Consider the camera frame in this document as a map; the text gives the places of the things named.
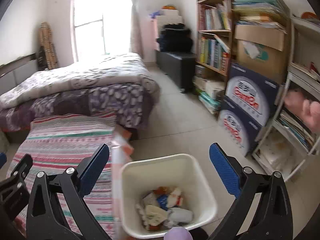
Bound pale blue crumpled tissue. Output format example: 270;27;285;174
168;207;193;223

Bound purple patterned bed sheet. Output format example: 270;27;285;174
1;83;155;132

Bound wooden bookshelf with books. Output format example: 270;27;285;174
193;0;233;116

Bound blue ganten box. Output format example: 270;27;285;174
218;97;263;157
225;63;279;126

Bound brown cardboard box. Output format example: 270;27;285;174
235;24;290;84

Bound upper blue Ganten box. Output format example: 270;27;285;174
225;63;279;126

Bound striped patterned table cloth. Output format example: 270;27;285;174
6;112;136;240

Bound white wire rack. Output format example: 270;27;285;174
252;12;319;181

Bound pink storage drawers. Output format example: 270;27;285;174
149;4;185;52

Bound right hand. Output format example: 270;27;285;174
284;89;320;133

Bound bright window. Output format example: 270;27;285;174
72;0;132;61

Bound black storage bench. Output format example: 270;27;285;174
156;51;196;93

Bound blue tissue pack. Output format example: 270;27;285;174
156;194;169;211

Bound white grey quilt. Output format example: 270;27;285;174
1;53;160;110

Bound lower blue Ganten box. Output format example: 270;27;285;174
218;97;263;157

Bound dark folded clothes pile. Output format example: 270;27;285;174
156;23;193;53

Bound grey bed headboard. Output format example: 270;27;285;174
0;53;39;95

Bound white plastic trash bin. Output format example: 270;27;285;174
120;153;217;239

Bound pink knitted rope toy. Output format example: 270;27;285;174
164;226;193;240

